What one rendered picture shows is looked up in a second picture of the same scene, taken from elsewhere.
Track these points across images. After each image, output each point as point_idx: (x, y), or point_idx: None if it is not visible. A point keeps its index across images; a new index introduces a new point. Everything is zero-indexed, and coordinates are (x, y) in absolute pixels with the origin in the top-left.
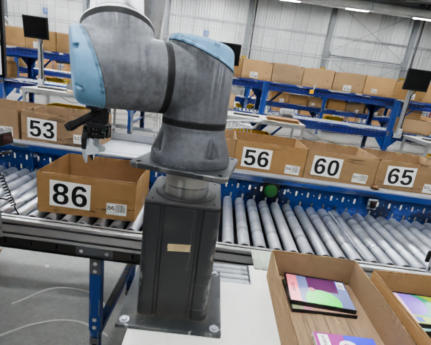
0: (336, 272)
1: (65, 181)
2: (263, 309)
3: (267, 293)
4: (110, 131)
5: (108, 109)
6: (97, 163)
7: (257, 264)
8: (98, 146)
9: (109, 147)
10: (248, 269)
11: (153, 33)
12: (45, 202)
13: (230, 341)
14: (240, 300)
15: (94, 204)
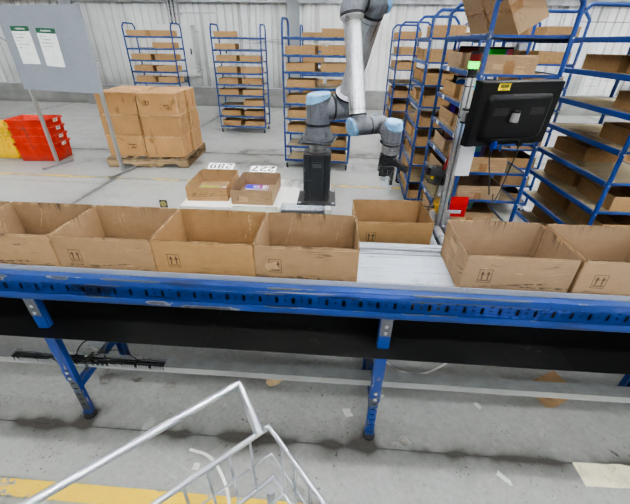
0: (238, 197)
1: (400, 204)
2: (280, 196)
3: (276, 200)
4: (379, 171)
5: (380, 153)
6: (406, 228)
7: (275, 208)
8: (385, 183)
9: (433, 266)
10: (280, 207)
11: (335, 92)
12: (411, 221)
13: (296, 190)
14: (289, 198)
15: (379, 217)
